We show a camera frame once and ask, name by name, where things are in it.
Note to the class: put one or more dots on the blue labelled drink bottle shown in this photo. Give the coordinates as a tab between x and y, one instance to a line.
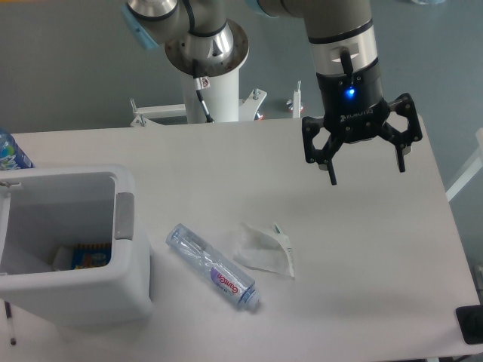
12	156

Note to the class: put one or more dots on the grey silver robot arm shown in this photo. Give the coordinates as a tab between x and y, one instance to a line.
342	41

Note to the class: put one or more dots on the clear plastic water bottle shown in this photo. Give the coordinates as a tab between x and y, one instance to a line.
221	273

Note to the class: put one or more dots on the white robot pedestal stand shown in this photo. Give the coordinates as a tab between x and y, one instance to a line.
209	74

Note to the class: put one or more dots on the white plastic wrapper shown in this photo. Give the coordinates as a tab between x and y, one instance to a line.
265	249

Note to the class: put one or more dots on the black clamp at table edge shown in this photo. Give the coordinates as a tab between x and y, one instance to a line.
470	321

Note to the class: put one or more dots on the blue orange snack packet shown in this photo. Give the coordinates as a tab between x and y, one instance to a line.
91	256

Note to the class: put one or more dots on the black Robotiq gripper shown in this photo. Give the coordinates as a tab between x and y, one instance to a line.
352	103

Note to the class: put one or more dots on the white frame leg right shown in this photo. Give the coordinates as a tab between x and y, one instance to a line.
467	171

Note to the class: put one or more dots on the white paper in bin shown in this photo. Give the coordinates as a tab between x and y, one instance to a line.
63	259

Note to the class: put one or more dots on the black pen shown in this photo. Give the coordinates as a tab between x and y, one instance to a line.
11	331

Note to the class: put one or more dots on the white trash can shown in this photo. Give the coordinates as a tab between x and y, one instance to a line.
45	208

